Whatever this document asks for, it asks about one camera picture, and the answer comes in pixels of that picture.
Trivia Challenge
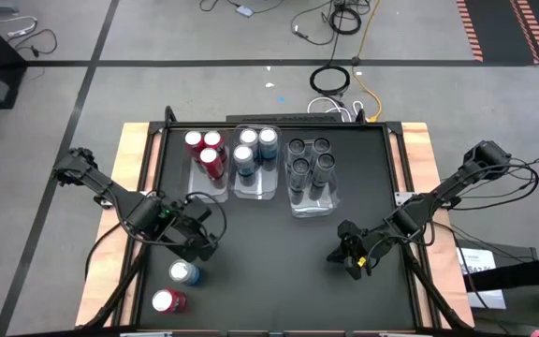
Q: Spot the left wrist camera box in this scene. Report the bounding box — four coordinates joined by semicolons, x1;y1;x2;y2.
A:
185;196;213;223

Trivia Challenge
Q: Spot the black horizontal bar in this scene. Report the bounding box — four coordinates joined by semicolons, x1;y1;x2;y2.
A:
463;255;539;294

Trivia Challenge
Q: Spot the tall slim silver can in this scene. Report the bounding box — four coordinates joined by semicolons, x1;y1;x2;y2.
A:
288;156;313;202
309;152;337;201
310;135;332;160
285;137;308;163

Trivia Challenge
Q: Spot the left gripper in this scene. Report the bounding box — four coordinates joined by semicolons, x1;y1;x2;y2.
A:
170;218;220;264

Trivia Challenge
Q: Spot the white floor cable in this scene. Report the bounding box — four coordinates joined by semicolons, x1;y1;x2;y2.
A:
305;95;365;123

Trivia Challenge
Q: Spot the white paper sheet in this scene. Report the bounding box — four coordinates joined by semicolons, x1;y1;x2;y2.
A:
456;246;507;310

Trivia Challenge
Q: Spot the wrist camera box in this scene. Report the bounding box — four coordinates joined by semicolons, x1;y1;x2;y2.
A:
185;196;213;223
336;219;362;241

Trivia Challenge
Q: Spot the thin white cable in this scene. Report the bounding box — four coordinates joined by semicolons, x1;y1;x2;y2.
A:
0;15;39;39

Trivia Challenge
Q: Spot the clear plastic bin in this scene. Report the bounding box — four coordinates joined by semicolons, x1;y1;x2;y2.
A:
229;124;284;201
284;135;341;219
183;128;231;205

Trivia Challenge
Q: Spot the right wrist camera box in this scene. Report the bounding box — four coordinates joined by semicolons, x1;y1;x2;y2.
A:
336;219;362;241

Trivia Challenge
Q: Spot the orange extension cable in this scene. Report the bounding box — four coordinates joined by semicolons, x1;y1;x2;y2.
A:
349;0;383;123

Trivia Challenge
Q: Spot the coiled black floor cable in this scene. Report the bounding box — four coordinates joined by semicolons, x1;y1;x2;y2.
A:
308;64;352;97
328;4;363;36

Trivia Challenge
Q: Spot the wooden table board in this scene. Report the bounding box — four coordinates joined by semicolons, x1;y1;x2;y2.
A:
75;121;475;329

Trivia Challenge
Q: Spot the black power strip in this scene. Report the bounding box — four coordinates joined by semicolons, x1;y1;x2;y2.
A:
226;112;337;124

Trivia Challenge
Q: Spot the silver and blue soda can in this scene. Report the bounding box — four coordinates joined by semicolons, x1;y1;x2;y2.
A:
168;258;202;287
238;126;260;154
232;143;256;178
257;125;281;160

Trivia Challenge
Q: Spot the red Fanta soda can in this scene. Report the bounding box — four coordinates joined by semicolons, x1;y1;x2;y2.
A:
198;147;226;182
203;128;227;158
151;287;189;315
183;129;208;163

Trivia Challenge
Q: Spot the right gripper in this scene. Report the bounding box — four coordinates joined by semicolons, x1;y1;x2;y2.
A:
326;225;395;282

